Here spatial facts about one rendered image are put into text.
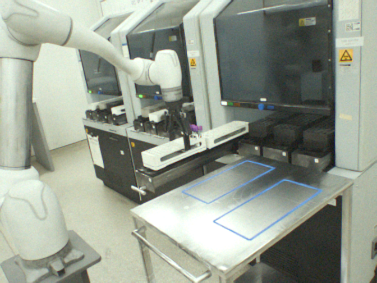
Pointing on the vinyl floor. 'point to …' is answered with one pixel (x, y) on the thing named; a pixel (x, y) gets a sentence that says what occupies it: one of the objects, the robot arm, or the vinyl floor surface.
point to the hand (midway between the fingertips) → (179, 143)
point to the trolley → (241, 217)
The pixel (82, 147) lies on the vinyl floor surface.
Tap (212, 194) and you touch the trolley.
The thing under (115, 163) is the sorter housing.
